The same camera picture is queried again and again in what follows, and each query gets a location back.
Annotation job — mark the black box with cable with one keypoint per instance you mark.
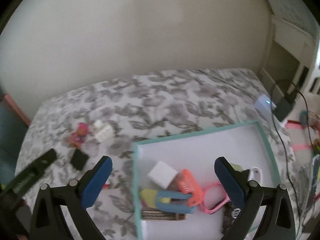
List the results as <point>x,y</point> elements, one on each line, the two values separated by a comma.
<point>283,108</point>

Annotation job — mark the white smart watch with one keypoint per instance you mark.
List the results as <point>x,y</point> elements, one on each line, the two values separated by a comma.
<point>253,173</point>

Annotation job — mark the grey floral bed cover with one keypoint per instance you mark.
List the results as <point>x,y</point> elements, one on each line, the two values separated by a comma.
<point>138,108</point>

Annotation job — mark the white plug with light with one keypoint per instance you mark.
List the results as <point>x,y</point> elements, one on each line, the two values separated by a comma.
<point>264,105</point>

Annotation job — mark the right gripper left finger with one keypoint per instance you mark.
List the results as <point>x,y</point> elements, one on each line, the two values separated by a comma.
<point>48,221</point>

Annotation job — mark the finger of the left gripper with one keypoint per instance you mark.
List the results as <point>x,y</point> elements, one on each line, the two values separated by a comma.
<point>20,185</point>

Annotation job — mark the white shelf unit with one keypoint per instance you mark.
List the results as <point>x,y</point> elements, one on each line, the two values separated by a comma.
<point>292,50</point>

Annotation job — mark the pink toy puppy figure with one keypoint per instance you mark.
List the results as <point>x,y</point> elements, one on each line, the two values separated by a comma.
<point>78,137</point>

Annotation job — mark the black gold patterned hair clip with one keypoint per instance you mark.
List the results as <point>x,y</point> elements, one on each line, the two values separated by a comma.
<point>155,215</point>

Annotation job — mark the black power adapter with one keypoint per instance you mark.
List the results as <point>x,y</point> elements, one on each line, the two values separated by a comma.
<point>79,159</point>

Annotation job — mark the white plastic clip holder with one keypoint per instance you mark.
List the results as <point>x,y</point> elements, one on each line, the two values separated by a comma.
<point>102,131</point>

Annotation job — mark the teal rimmed white tray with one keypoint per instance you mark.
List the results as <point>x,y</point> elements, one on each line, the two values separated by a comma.
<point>243,144</point>

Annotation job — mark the coral plastic clip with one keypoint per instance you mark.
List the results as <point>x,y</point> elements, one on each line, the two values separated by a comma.
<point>187,184</point>

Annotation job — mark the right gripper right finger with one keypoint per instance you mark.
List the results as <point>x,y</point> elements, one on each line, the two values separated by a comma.
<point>277,221</point>

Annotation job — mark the white cube charger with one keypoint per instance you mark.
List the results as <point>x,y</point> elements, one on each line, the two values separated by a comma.
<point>162,174</point>

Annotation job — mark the blue yellow box cutter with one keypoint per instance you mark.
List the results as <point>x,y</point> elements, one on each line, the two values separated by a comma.
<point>167,201</point>

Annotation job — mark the pink toy glasses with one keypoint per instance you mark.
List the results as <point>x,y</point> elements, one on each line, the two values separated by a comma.
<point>214,198</point>

